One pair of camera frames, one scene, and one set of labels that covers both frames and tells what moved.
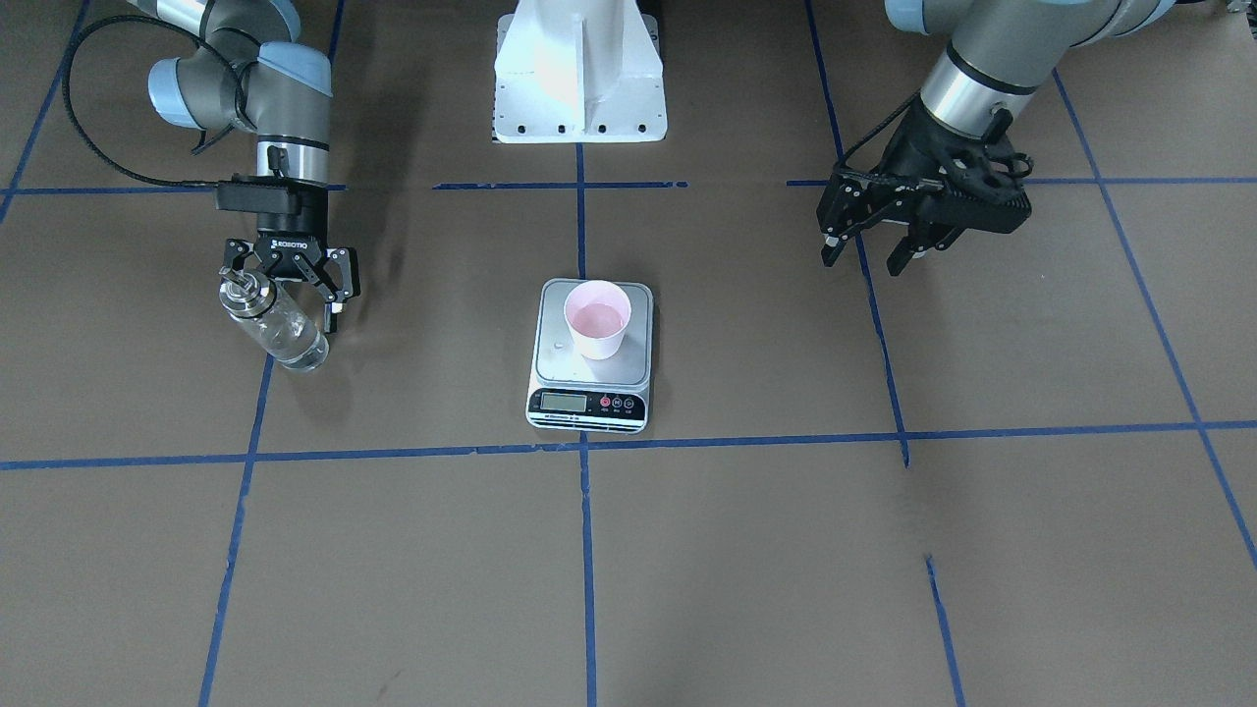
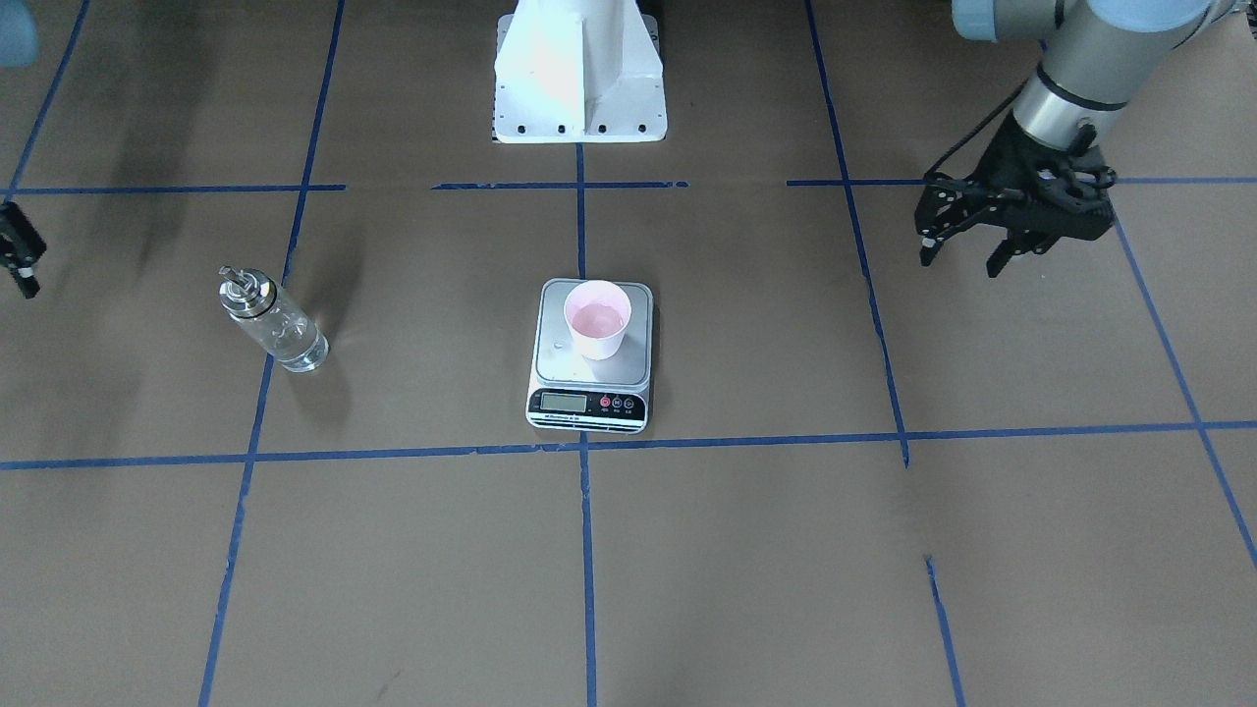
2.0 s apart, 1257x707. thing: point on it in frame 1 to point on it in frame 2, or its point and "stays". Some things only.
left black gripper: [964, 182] to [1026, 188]
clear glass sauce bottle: [272, 318] stays
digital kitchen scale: [570, 392] stays
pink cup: [598, 312] stays
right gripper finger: [343, 264] to [22, 244]
